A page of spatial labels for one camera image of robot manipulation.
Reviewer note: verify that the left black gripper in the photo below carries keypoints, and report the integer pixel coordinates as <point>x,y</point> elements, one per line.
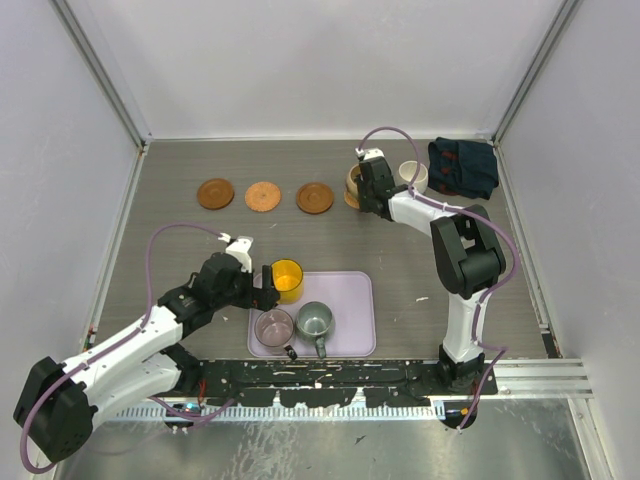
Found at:
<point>260,298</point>

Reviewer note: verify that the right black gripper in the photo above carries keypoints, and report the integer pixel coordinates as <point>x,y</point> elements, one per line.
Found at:
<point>364,206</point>

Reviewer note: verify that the yellow glass mug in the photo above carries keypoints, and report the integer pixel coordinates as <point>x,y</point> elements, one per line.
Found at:
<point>288,279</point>

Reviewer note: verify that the beige ceramic mug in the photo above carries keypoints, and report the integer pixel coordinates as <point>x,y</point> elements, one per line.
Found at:
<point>351,181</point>

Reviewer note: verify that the woven rattan coaster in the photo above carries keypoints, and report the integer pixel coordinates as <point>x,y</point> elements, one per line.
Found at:
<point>263,196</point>
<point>350,200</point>

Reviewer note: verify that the white ceramic mug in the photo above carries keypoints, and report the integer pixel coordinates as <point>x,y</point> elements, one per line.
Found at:
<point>411,170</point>

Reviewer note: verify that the grey green ceramic mug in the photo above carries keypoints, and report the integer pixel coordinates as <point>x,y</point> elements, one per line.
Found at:
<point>315,324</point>

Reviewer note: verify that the wooden coaster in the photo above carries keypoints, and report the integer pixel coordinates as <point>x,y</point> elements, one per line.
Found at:
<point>314,198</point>
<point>215,193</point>

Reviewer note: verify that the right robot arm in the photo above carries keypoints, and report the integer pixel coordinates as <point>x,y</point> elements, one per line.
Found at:
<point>468,257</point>

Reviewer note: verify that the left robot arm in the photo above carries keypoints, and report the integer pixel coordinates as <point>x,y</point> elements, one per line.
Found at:
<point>62,403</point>

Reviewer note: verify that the clear purple glass mug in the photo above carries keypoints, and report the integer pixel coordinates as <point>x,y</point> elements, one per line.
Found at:
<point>275,331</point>

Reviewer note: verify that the dark blue folded cloth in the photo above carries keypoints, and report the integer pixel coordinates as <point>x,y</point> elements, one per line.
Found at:
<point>462,167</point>

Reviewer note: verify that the lavender plastic tray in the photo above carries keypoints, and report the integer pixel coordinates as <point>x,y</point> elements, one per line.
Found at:
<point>349,296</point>

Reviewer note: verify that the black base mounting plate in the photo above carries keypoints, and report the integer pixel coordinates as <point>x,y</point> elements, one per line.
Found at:
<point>314,383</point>

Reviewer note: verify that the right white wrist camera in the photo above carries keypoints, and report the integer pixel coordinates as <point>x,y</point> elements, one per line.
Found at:
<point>368,154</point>

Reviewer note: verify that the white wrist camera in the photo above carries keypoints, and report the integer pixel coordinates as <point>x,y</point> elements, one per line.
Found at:
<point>239,248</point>
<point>368,154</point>

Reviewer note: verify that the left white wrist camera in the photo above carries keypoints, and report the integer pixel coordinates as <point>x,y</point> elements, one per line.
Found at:
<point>239,248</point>

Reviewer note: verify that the slotted white cable duct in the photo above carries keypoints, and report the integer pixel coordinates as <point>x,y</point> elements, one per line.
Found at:
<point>357,411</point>

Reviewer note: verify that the front aluminium rail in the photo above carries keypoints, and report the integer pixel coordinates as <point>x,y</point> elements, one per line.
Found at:
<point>541,379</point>

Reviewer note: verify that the right aluminium frame post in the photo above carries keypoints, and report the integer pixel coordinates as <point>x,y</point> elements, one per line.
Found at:
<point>559,24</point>

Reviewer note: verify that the aluminium frame post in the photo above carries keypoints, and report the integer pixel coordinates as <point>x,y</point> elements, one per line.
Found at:
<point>559,24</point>
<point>96,67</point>

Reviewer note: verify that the left aluminium frame post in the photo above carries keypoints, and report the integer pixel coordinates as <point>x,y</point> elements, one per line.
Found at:
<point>96,67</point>

